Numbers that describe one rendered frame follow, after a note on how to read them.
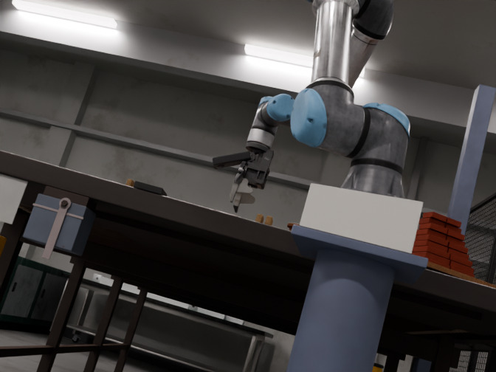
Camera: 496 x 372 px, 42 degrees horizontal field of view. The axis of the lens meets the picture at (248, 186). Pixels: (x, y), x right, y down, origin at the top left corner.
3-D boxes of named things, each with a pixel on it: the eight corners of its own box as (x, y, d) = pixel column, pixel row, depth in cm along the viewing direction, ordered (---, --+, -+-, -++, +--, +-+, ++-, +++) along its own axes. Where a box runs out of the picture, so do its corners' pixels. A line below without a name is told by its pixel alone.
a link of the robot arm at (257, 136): (249, 126, 191) (251, 135, 199) (244, 140, 190) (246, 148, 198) (274, 133, 190) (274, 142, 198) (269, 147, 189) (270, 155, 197)
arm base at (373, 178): (405, 206, 132) (412, 161, 135) (332, 195, 136) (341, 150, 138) (403, 223, 146) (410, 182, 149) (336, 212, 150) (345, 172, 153)
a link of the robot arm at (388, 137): (414, 169, 139) (424, 112, 143) (359, 151, 136) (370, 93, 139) (387, 179, 151) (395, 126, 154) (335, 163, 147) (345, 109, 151)
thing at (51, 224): (66, 264, 161) (89, 195, 165) (14, 249, 162) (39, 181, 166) (78, 269, 172) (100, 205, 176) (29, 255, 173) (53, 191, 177)
